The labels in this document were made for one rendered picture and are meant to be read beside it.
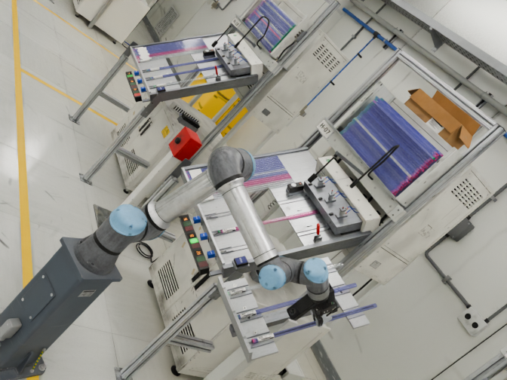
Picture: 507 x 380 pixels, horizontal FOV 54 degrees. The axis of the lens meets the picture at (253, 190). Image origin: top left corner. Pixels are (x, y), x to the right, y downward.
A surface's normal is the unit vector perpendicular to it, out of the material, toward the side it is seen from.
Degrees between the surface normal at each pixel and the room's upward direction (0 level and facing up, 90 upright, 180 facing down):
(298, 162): 43
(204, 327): 90
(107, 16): 90
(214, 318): 90
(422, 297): 89
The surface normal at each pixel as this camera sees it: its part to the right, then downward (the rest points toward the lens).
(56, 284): -0.48, -0.14
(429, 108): -0.50, -0.47
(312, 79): 0.36, 0.62
